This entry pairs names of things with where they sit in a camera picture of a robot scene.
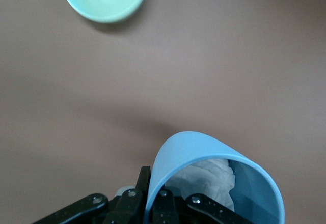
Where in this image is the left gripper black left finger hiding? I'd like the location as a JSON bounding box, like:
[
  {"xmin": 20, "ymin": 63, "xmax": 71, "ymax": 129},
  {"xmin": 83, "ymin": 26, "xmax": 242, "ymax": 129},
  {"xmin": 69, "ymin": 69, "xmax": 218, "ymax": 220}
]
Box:
[{"xmin": 33, "ymin": 166, "xmax": 151, "ymax": 224}]

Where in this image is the white tissue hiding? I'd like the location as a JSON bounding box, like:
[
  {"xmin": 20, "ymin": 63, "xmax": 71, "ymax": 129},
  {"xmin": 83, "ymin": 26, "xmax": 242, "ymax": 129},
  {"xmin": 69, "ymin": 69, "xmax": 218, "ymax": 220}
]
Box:
[{"xmin": 165, "ymin": 157, "xmax": 236, "ymax": 212}]

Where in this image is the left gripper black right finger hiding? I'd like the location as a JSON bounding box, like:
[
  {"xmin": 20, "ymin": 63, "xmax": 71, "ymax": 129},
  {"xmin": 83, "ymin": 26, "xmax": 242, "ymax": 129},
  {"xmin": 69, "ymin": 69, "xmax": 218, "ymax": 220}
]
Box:
[{"xmin": 152, "ymin": 190, "xmax": 253, "ymax": 224}]

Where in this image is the blue plastic cup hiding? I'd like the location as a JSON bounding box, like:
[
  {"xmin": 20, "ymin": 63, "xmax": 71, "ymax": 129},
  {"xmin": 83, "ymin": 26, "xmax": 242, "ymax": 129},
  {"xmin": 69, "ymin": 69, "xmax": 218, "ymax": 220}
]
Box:
[{"xmin": 144, "ymin": 131, "xmax": 285, "ymax": 224}]

